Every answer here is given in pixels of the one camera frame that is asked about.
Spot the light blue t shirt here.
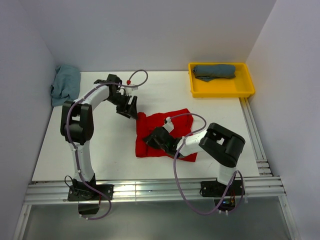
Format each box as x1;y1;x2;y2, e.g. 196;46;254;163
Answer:
50;64;81;107

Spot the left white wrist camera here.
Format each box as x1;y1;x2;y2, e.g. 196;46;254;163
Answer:
124;79;139;96

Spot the rolled dark grey t shirt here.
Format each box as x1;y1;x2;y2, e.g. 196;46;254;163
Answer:
192;64;236;82

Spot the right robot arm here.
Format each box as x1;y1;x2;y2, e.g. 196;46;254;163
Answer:
143;120;246;195

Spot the aluminium front rail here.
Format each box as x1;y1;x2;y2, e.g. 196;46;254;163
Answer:
23;176;286;205

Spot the red t shirt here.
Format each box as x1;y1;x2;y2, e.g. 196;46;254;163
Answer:
135;108;194;158

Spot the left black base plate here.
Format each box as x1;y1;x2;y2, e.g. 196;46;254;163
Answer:
67;184;114;202

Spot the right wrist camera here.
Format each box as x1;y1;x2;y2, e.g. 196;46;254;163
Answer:
162;117;174;133

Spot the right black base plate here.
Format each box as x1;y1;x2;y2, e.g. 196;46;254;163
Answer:
199;180;245;198

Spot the aluminium side rail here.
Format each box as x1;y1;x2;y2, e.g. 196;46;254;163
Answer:
239;98;274;177

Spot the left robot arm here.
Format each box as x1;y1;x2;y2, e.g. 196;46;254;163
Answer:
60;74;138;200

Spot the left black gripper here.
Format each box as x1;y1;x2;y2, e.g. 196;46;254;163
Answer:
106;92;139;120

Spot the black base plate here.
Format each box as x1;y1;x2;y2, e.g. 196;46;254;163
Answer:
67;184;114;202
199;180;245;198

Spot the yellow plastic tray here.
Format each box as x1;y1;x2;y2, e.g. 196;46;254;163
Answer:
188;62;256;98

